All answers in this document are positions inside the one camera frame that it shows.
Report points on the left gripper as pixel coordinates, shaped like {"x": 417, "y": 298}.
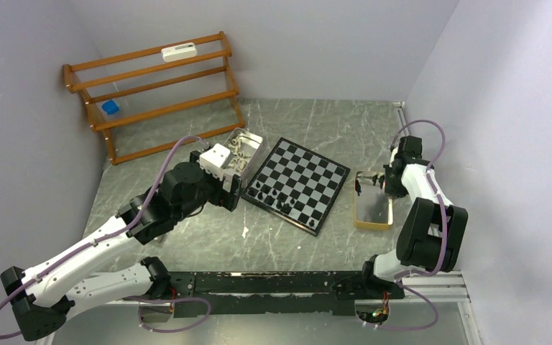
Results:
{"x": 230, "y": 197}

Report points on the pink tin of white pieces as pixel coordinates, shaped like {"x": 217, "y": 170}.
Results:
{"x": 245, "y": 149}

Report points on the gold tin of black pieces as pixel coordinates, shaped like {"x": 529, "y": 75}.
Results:
{"x": 373, "y": 209}

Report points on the chessboard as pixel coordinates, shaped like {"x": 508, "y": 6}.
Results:
{"x": 312, "y": 179}

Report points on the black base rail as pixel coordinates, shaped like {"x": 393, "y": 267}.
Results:
{"x": 247, "y": 293}

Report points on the white box on rack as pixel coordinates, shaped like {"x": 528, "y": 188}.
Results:
{"x": 179, "y": 52}

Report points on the black bishop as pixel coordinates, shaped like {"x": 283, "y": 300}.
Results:
{"x": 269, "y": 200}

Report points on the wooden shelf rack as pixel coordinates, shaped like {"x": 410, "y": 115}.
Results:
{"x": 159, "y": 102}

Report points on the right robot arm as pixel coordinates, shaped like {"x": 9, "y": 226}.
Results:
{"x": 431, "y": 236}

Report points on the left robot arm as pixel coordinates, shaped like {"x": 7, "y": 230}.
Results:
{"x": 44, "y": 297}

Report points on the black chess king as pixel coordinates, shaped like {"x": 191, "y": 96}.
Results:
{"x": 286, "y": 208}

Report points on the blue cap container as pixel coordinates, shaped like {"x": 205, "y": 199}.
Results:
{"x": 110, "y": 107}

